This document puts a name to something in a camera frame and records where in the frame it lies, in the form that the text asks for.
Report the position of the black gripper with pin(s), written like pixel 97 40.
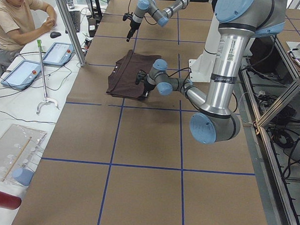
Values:
pixel 133 25
pixel 148 87

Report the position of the aluminium frame post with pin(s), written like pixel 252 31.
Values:
pixel 64 12

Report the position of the metal reacher grabber tool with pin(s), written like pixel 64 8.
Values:
pixel 46 100

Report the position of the clear plastic document sleeve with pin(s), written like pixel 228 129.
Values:
pixel 10 144

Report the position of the red bottle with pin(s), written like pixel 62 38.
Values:
pixel 8 201

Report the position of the light blue plastic cup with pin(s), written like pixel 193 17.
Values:
pixel 23 176

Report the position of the seated man in beige shirt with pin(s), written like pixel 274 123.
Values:
pixel 17 26

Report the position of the aluminium table frame rails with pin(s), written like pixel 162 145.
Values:
pixel 269 91

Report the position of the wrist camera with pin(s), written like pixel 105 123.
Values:
pixel 140 77
pixel 128 15

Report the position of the near blue teach pendant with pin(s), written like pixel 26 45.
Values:
pixel 23 75

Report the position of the far blue teach pendant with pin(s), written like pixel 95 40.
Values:
pixel 58 54

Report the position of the wooden dowel stick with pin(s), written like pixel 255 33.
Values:
pixel 16 159

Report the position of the black keyboard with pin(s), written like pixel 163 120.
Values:
pixel 76 19

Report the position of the dark brown t-shirt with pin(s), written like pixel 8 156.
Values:
pixel 122 81

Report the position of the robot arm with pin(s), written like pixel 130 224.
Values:
pixel 149 7
pixel 239 20

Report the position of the blue teach pendant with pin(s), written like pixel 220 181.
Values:
pixel 58 54
pixel 23 75

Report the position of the black computer mouse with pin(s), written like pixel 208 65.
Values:
pixel 55 34

